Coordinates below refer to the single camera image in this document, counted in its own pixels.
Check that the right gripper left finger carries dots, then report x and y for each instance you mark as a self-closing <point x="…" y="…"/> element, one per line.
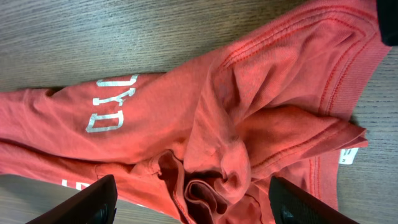
<point x="95" y="204"/>

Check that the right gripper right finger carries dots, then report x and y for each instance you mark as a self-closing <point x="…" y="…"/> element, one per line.
<point x="292" y="205"/>

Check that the red printed t-shirt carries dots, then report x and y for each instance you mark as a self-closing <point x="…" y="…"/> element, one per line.
<point x="201" y="142"/>

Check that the folded black garment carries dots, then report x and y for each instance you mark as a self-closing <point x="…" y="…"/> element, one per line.
<point x="387" y="17"/>

